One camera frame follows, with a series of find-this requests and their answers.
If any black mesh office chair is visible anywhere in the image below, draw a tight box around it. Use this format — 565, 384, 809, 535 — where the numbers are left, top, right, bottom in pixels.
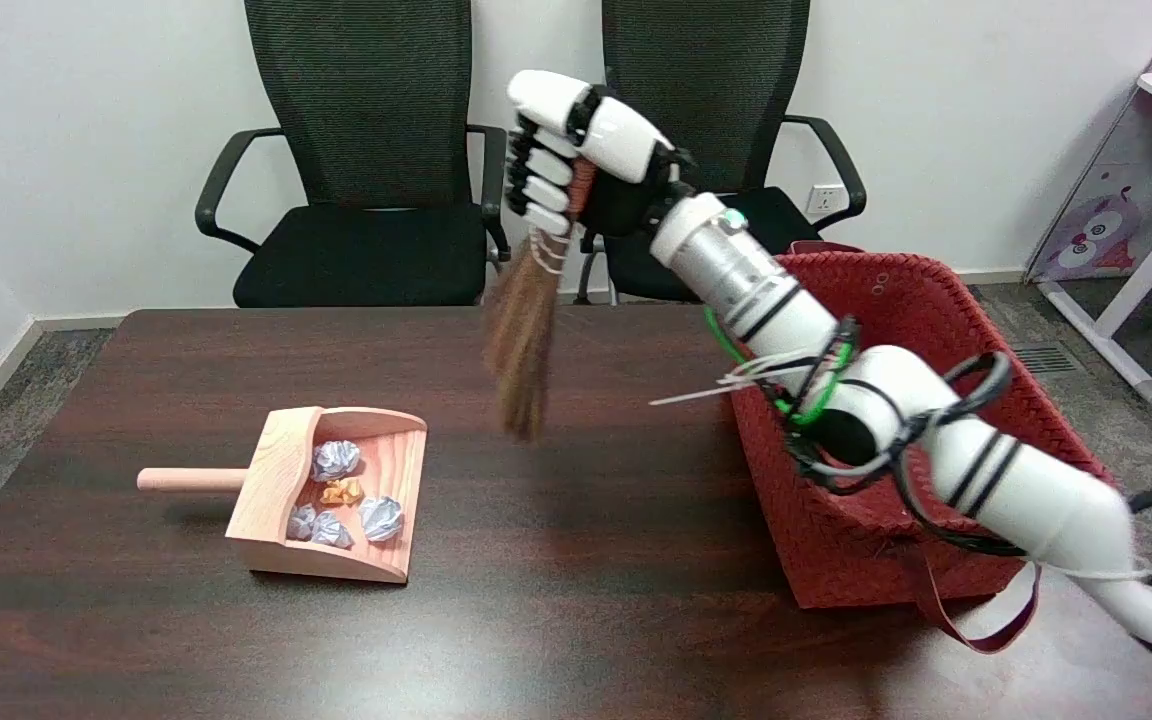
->
576, 0, 868, 306
195, 0, 514, 309

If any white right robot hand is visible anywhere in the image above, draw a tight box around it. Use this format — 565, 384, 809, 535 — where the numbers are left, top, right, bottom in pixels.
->
503, 70, 694, 239

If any brown straw hand broom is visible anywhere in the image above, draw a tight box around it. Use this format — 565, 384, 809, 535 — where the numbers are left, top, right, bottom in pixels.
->
482, 158, 599, 443

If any wooden dustpan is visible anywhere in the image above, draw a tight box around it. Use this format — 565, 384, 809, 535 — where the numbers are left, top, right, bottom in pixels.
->
137, 405, 429, 585

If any green robot cable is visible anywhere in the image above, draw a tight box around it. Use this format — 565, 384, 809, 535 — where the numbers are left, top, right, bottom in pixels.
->
703, 306, 857, 427

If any red woven basket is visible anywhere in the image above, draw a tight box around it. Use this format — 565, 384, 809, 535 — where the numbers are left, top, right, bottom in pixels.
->
726, 240, 1117, 656

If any pink cartoon panel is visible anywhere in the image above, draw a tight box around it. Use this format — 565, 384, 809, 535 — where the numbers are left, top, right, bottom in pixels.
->
1025, 0, 1152, 284

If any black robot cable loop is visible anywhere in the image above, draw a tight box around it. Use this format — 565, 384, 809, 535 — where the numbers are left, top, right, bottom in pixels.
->
784, 318, 1152, 561

